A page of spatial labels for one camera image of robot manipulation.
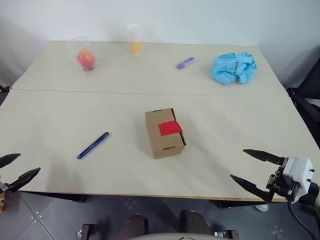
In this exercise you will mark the blue pen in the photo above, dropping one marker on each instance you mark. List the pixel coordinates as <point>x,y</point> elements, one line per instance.
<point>93,146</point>

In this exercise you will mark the purple highlighter pen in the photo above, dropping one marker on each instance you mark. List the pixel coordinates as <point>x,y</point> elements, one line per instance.
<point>186,62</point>

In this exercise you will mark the apple in clear bag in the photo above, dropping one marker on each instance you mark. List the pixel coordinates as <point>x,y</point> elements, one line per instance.
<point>75,47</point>

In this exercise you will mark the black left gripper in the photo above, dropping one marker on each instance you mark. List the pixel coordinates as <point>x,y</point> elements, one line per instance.
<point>3,187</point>

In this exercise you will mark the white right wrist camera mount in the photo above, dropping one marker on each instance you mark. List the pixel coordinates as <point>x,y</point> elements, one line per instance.
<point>298,168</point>

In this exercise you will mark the grey robot torso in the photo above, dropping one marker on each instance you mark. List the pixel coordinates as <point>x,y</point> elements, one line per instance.
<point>175,236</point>

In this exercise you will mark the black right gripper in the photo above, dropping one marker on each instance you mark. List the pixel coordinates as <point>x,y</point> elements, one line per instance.
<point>280,186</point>

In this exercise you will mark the yellow container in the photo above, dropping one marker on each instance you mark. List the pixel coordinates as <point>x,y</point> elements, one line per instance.
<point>2,202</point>

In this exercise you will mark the red tape strip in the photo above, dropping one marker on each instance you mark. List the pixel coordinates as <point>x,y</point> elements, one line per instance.
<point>169,128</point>

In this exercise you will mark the metal caster bracket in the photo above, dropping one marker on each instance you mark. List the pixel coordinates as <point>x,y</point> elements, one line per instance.
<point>86,231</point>
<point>226,234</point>

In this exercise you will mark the crumpled light blue cloth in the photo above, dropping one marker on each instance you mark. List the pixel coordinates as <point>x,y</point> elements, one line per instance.
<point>232,68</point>

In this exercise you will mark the clear cup stack, orange liquid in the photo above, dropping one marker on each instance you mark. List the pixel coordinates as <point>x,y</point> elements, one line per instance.
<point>136,46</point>

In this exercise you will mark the brown cardboard box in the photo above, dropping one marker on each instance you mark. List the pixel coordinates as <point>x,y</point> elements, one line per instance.
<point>162,142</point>

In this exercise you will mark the dark rounded shape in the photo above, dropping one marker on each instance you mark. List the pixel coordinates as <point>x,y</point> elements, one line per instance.
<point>193,223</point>
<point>133,226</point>

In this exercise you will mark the black object beside table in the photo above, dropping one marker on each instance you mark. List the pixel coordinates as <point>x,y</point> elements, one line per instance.
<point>3,89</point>

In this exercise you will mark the red yellow apple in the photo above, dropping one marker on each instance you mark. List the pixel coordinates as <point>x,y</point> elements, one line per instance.
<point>86,58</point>

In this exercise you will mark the black chair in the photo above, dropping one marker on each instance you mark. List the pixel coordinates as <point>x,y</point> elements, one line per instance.
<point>310,82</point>

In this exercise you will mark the white shoe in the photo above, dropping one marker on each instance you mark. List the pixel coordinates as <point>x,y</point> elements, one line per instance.
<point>261,207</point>

